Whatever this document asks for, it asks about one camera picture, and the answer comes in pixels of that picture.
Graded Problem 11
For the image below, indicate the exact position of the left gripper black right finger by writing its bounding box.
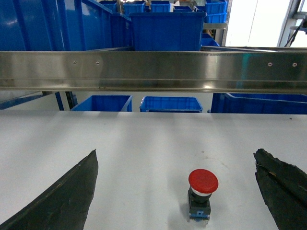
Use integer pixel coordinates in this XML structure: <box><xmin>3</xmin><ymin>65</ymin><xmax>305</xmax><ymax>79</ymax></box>
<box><xmin>253</xmin><ymin>149</ymin><xmax>307</xmax><ymax>230</ymax></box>

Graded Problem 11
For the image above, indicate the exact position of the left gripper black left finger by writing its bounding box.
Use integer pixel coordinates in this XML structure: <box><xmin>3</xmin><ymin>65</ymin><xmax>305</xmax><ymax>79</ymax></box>
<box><xmin>0</xmin><ymin>150</ymin><xmax>99</xmax><ymax>230</ymax></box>

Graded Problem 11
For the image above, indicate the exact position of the red mushroom push button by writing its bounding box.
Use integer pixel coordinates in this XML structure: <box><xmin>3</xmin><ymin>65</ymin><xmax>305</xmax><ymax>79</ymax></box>
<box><xmin>188</xmin><ymin>169</ymin><xmax>219</xmax><ymax>224</ymax></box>

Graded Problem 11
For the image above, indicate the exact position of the large blue crate on shelf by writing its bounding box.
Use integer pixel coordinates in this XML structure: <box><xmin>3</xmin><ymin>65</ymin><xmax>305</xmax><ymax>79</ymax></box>
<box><xmin>0</xmin><ymin>0</ymin><xmax>133</xmax><ymax>51</ymax></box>

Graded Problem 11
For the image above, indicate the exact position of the blue bin centre on shelf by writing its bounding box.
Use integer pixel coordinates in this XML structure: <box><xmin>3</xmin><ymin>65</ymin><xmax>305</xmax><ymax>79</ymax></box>
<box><xmin>130</xmin><ymin>12</ymin><xmax>206</xmax><ymax>51</ymax></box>

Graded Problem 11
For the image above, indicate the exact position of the blue bin below rail right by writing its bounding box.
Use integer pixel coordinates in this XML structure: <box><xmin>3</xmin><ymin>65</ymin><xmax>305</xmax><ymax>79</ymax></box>
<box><xmin>208</xmin><ymin>93</ymin><xmax>307</xmax><ymax>115</ymax></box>

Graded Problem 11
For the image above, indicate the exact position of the blue bin below rail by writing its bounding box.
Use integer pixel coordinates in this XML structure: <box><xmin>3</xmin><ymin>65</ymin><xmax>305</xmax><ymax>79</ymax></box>
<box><xmin>208</xmin><ymin>93</ymin><xmax>307</xmax><ymax>115</ymax></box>
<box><xmin>71</xmin><ymin>95</ymin><xmax>133</xmax><ymax>112</ymax></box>
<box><xmin>140</xmin><ymin>96</ymin><xmax>203</xmax><ymax>113</ymax></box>

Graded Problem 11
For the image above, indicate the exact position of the blue bin below rail left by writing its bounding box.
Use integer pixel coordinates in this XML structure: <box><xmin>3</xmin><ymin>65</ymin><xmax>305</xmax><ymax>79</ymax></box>
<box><xmin>71</xmin><ymin>95</ymin><xmax>133</xmax><ymax>112</ymax></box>

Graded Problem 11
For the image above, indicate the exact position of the stainless steel shelf rail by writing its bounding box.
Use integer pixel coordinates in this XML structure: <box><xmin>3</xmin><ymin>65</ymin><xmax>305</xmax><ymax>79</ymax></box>
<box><xmin>0</xmin><ymin>46</ymin><xmax>307</xmax><ymax>94</ymax></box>

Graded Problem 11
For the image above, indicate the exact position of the blue bin below rail centre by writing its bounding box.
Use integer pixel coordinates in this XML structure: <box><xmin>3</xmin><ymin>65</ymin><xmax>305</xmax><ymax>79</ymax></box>
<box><xmin>140</xmin><ymin>96</ymin><xmax>203</xmax><ymax>113</ymax></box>

